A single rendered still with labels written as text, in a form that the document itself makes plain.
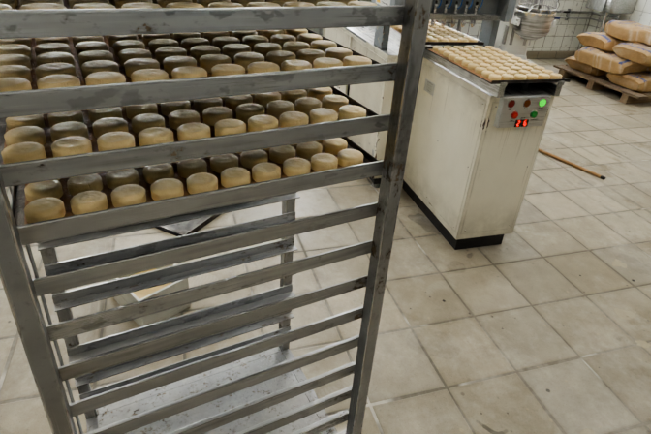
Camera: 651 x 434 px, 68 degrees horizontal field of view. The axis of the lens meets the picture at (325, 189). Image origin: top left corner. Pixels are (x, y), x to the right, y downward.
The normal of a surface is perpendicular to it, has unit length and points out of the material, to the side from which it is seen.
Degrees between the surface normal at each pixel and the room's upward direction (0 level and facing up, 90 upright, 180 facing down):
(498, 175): 90
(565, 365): 0
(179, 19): 90
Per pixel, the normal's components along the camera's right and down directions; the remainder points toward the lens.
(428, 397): 0.07, -0.87
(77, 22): 0.47, 0.46
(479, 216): 0.27, 0.48
